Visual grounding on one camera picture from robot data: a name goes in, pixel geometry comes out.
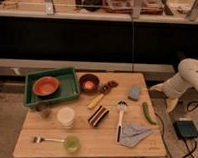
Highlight metal fork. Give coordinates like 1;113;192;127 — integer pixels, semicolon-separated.
33;136;64;143

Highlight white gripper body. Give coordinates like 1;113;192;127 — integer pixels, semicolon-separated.
150;74;190;99

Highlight blue grey cloth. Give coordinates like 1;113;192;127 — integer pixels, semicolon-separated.
119;123;152;148

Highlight black cable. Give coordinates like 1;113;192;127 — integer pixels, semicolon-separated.
151;95;198;158

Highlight green plastic cup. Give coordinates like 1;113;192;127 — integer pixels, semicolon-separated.
64;136;80;152

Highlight brown striped block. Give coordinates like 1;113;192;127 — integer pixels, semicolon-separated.
88;106;110;127

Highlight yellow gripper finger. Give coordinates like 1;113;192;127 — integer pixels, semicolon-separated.
166;98;178;112

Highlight dark brown bowl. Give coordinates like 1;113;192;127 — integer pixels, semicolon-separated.
79;74;99;93

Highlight metal cup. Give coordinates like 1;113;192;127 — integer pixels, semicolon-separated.
36;101;51;119

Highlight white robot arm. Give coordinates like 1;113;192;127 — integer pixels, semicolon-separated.
150;58;198;112

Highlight white plastic cup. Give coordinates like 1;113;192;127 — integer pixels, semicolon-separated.
56;107;76;128

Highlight white dish brush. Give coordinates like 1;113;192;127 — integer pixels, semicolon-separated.
116;101;127;142

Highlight orange bowl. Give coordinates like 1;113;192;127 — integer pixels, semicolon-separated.
32;76;60;97

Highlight green plastic tray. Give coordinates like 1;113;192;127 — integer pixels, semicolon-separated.
23;67;81;108

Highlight black box device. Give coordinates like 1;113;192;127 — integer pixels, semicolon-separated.
173;120;198;139

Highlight brown chocolate pieces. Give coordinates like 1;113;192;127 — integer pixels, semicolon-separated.
99;80;118;95

